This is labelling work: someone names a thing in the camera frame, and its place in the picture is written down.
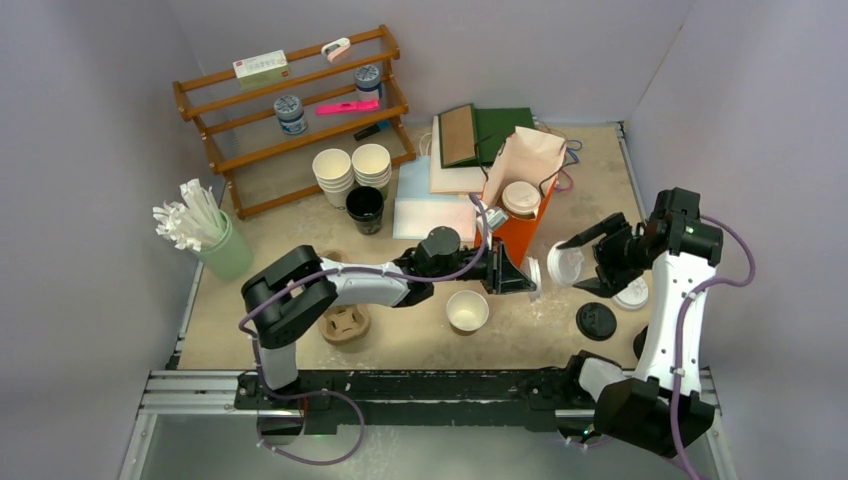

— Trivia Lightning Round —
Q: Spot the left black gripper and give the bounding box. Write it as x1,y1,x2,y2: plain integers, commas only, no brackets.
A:
432,238,536,296

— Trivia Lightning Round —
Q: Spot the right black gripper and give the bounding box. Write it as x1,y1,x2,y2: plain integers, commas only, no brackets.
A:
561,214,657,299

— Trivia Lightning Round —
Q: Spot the white cup lid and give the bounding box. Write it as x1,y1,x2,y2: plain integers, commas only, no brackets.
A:
546,241,585,287
523,257,542,303
612,278,650,311

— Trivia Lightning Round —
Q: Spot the brown paper cup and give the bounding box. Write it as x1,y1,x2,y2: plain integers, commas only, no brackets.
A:
504,207,538,221
445,290,490,334

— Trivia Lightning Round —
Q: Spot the white cup lid picked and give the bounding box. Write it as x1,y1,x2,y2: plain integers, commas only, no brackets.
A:
501,181,542,211

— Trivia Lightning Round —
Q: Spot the pulp cup carrier tray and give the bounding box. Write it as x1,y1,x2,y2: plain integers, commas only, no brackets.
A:
316,250,372,346

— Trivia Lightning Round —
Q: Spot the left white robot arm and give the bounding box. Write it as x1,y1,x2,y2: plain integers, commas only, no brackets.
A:
241,226,539,409

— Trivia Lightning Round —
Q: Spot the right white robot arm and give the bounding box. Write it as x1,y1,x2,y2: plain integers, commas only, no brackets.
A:
555,187,723,458

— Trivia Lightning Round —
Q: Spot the black cup lid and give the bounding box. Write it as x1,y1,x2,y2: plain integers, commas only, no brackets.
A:
575,302,618,341

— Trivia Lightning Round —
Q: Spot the black lid stack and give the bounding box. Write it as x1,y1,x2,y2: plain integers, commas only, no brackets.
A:
633,327,648,359

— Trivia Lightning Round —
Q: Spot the green paper bag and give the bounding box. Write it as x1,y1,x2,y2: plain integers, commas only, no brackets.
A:
437,103,535,169

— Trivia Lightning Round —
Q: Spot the black paper cup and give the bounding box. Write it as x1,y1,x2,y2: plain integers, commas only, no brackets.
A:
345,186,385,235

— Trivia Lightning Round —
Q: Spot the right white cup stack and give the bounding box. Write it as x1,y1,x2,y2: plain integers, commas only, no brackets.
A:
351,144,392,199

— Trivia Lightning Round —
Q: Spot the white cup stack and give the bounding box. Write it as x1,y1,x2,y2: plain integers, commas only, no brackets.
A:
351,144,392,199
312,148,355,209

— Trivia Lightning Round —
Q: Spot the black blue marker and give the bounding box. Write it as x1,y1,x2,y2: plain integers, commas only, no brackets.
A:
353,120,391,142

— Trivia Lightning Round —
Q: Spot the left white cup stack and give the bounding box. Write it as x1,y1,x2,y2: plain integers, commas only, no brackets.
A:
312,148,355,209

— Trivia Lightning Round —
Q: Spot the pink marker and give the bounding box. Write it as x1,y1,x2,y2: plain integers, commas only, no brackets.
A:
315,100,381,116

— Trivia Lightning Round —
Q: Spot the blue white jar right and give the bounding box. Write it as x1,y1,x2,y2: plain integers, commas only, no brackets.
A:
354,64,383,102

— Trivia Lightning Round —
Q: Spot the blue white jar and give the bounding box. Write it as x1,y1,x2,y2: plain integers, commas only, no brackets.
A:
273,95,308,135
354,64,383,102

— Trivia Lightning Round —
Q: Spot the wooden shelf rack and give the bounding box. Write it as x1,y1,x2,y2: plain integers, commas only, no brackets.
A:
172,25,417,219

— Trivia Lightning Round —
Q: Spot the blue white jar left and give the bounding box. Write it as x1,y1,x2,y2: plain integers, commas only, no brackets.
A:
273,95,308,135

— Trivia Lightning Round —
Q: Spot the green straw holder cup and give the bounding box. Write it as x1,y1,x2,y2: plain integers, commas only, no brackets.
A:
195,211,254,280

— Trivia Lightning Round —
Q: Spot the white pink clip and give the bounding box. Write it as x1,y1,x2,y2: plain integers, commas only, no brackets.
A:
321,37,352,65

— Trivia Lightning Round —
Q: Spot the white green box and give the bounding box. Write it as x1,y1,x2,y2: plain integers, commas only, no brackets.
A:
232,50,291,91

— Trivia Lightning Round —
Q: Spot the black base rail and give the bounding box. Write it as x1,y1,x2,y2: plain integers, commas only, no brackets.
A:
139,367,723,439

